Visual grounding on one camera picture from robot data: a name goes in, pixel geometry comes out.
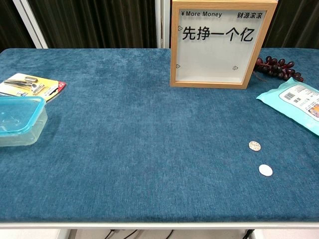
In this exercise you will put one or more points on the silver coin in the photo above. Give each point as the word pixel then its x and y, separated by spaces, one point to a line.
pixel 254 146
pixel 265 170

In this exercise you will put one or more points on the blue velvet tablecloth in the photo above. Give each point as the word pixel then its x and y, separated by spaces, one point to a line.
pixel 139 139

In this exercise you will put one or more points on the black pleated curtain panel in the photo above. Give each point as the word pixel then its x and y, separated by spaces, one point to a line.
pixel 94 22
pixel 10 25
pixel 296 22

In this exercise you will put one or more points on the dark purple grape bunch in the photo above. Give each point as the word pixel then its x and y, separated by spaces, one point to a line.
pixel 279 67

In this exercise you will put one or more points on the yellow razor blister pack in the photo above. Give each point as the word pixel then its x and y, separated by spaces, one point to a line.
pixel 32 84

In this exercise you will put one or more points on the teal wet wipes pack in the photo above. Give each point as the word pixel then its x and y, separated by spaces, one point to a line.
pixel 294 104

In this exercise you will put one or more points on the clear container teal lid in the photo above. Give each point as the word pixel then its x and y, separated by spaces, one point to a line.
pixel 20 122

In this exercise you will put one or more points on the wooden frame money box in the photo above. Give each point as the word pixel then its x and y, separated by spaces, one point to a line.
pixel 214 54

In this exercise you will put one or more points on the white divider post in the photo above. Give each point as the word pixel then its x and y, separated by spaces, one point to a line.
pixel 163 25
pixel 31 25

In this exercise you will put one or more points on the white table frame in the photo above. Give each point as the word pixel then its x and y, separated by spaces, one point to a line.
pixel 159 225

